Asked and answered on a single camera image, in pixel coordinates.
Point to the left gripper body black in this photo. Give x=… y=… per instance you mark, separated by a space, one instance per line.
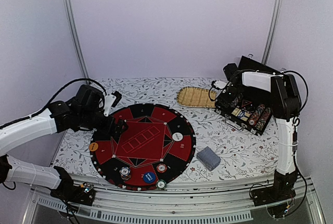
x=88 y=120

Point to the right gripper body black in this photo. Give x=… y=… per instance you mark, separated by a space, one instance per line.
x=233 y=92

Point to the orange big blind button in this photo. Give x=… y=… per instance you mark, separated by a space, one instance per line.
x=93 y=146

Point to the round red black poker mat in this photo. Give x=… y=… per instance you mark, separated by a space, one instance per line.
x=146 y=143

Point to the blue white poker chip stack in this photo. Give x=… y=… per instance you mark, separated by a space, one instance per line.
x=125 y=173

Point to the white dealer button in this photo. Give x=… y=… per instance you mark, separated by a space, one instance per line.
x=177 y=136

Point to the red white poker chip stack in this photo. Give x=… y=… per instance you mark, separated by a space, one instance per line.
x=161 y=168

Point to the blue small blind button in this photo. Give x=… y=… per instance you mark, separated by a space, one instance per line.
x=149 y=177

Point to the green poker chip stack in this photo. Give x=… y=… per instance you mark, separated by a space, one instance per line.
x=161 y=184

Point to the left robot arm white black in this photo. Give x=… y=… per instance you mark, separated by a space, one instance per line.
x=46 y=121

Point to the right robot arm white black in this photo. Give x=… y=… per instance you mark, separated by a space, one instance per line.
x=286 y=106

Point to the blue Texas Hold'em card box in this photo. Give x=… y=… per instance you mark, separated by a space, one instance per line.
x=241 y=114

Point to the middle long chip row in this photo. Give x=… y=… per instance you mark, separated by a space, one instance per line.
x=235 y=102

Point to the red triangular all-in marker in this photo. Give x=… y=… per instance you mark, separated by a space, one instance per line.
x=246 y=103

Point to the black poker set case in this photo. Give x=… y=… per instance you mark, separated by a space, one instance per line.
x=256 y=79

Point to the right multicolour chip row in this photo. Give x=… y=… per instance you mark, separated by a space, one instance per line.
x=259 y=119

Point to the woven bamboo tray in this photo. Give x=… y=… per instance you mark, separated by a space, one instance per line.
x=194 y=97

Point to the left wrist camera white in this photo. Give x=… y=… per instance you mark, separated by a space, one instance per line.
x=111 y=101

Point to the aluminium front rail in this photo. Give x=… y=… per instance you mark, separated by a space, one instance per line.
x=196 y=202

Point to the aluminium frame post right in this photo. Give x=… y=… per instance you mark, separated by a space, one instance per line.
x=271 y=31

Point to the aluminium frame post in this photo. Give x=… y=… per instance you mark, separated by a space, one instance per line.
x=75 y=38
x=271 y=31

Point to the aluminium frame post left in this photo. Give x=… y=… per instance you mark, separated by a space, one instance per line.
x=75 y=38

